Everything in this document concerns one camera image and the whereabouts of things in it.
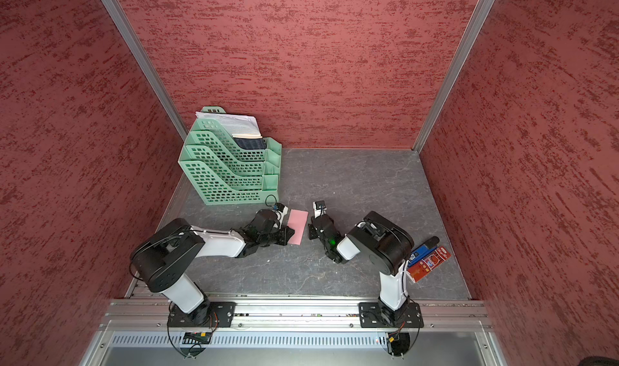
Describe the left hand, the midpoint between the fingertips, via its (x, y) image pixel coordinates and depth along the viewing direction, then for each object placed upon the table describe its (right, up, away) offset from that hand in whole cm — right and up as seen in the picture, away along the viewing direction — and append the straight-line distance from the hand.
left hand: (292, 236), depth 92 cm
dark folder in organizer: (-20, +38, +12) cm, 45 cm away
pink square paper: (+2, +5, +6) cm, 8 cm away
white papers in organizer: (-23, +44, +5) cm, 50 cm away
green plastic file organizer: (-29, +25, +6) cm, 39 cm away
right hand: (+8, +5, +5) cm, 11 cm away
